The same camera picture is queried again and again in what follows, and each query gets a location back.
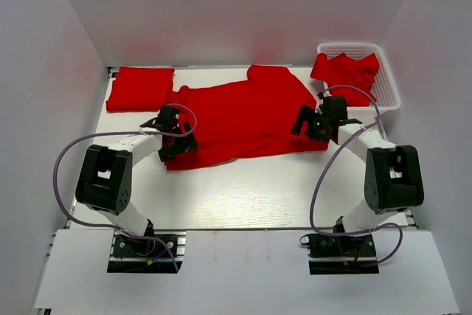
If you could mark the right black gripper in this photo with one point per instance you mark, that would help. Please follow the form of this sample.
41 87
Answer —
307 113

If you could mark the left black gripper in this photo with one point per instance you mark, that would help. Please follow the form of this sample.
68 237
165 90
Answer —
187 143

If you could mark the red t shirt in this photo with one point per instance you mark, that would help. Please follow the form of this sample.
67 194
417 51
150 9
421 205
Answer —
245 119
140 89

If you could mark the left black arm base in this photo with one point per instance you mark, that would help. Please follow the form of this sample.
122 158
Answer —
132 256

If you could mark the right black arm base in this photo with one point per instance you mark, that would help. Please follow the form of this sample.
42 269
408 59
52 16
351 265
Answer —
344 255

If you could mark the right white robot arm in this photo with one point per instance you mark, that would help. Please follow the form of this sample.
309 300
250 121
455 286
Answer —
392 180

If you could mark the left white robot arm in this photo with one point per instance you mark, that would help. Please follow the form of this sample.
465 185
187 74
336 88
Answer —
105 179

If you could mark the red t shirts in basket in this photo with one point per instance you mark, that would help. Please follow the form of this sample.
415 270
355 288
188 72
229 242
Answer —
342 70

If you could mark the folded red t shirt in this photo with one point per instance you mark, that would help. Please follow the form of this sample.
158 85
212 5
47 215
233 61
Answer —
140 89

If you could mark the white plastic basket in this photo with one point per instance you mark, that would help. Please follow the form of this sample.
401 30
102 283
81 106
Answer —
384 87

